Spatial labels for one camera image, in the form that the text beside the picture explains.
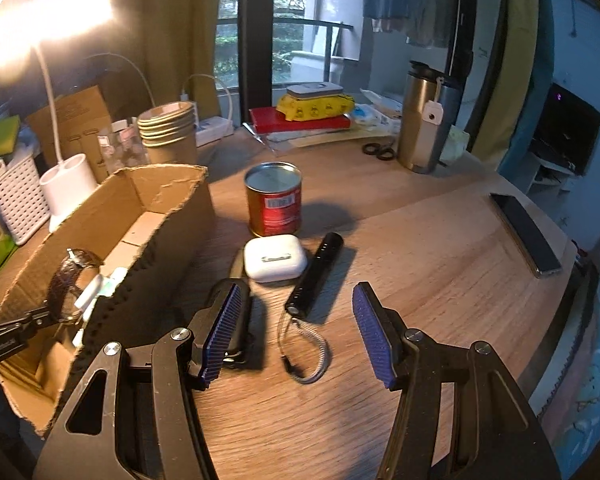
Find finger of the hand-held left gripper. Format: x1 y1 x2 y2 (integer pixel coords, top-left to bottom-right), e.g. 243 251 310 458
0 329 38 368
0 304 56 333

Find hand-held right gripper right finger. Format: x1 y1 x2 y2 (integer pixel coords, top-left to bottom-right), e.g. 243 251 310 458
352 281 563 480

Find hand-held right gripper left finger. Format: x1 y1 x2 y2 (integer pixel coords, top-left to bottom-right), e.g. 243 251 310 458
32 280 253 480

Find black car key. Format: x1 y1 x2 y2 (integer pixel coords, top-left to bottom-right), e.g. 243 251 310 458
220 280 255 371

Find brown strap wristwatch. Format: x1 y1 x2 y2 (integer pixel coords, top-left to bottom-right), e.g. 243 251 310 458
46 248 106 323

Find white earbuds case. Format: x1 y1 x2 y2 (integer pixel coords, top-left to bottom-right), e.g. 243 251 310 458
243 235 308 283

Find black flashlight with lanyard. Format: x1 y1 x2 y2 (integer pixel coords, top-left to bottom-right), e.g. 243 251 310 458
277 232 344 386

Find white bottle green label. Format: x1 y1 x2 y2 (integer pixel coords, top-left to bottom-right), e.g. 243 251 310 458
99 266 129 297

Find red and gold tin can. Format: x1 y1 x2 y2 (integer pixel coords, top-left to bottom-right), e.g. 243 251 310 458
244 161 303 238

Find white woven plastic basket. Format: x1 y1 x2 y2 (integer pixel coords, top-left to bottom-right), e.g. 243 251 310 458
0 152 52 247

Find white desk lamp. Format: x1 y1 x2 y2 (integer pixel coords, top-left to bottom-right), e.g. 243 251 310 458
0 0 115 235

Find black smartphone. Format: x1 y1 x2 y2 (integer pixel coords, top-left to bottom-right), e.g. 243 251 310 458
489 191 564 279

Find black scissors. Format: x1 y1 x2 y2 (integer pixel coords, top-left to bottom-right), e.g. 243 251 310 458
362 142 396 162

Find yellow green sponge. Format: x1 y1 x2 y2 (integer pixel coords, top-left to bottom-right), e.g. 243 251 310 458
0 115 22 157

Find manila envelope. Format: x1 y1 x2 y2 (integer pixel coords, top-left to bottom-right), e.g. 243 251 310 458
267 127 399 154

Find white power strip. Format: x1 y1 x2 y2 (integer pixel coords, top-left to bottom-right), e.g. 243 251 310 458
194 116 234 147

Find crumpled white tissue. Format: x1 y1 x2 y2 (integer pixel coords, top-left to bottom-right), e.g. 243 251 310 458
442 127 471 167

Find steel travel tumbler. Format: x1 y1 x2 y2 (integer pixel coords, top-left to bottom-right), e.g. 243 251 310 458
396 61 462 176

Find stack of paper cups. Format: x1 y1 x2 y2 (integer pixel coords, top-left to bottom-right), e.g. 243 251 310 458
136 101 199 167

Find cardboard lamp box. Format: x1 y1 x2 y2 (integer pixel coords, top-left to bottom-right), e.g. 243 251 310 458
26 85 115 184

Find red book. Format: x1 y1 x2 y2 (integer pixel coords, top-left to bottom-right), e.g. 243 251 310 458
249 106 353 135

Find blue printed bedding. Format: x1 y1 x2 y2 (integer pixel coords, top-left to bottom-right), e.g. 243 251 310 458
540 255 600 466

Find clear plastic packets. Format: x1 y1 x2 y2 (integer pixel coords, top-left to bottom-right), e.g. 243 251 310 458
352 89 407 137

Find white television stand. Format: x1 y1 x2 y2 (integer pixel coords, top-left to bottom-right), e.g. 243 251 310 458
526 152 582 214

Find grey power bank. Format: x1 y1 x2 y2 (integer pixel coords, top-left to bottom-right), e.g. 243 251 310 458
286 81 343 101

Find black television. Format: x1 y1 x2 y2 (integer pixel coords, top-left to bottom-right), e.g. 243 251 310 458
530 82 600 177

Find glass balcony door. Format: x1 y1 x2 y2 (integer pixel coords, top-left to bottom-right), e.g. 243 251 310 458
215 0 506 127

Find yellow curtain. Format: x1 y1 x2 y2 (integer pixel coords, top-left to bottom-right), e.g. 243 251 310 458
97 0 227 109
472 0 542 157

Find black balcony railing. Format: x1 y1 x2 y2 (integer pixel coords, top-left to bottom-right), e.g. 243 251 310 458
215 15 356 87

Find hanging olive shirt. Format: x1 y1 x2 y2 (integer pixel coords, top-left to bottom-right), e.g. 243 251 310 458
430 0 457 49

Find hanging grey shirt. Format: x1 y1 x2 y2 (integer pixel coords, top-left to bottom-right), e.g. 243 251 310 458
405 0 439 44

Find white charging cable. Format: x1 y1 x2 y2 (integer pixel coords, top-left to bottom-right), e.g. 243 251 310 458
181 73 233 122

